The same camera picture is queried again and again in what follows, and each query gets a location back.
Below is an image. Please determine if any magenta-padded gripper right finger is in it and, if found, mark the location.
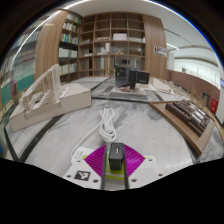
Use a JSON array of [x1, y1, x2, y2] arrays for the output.
[[123, 145, 164, 190]]

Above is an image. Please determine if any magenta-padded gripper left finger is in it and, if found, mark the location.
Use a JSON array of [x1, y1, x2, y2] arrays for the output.
[[63, 144, 111, 191]]

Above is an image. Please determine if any lime green white power strip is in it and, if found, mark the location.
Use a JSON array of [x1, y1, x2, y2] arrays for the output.
[[70, 145, 127, 182]]

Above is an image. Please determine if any dark brown architectural model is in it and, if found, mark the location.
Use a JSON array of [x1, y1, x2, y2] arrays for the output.
[[148, 97, 216, 157]]

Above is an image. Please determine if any small white architectural model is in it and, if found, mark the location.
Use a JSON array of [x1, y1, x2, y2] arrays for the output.
[[149, 77, 175, 95]]

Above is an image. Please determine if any pale stick model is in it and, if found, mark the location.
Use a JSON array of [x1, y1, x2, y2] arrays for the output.
[[173, 83, 209, 108]]

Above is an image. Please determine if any black bin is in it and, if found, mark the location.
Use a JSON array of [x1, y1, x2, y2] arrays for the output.
[[201, 91, 212, 108]]

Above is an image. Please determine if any red bin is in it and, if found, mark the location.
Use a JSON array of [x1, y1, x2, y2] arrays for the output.
[[209, 96, 220, 115]]

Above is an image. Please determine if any dark bookshelf with books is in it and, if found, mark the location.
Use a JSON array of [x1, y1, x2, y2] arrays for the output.
[[57, 11, 83, 84]]

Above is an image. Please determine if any long library bookshelf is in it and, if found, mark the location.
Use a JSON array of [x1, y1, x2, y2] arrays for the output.
[[0, 29, 38, 113]]

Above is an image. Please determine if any wooden cubby shelf unit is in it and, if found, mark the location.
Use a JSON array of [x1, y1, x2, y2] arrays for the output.
[[77, 12, 148, 80]]

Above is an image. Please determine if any short ceiling light bar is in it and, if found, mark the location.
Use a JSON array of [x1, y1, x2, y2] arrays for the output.
[[165, 42, 180, 51]]

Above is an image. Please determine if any curved ceiling light strip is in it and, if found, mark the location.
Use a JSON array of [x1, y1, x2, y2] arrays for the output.
[[63, 0, 218, 51]]

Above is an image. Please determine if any white coiled power cable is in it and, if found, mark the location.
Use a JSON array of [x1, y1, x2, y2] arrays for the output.
[[70, 107, 118, 158]]

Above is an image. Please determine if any wall sign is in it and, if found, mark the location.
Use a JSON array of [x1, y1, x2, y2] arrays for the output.
[[153, 44, 169, 58]]

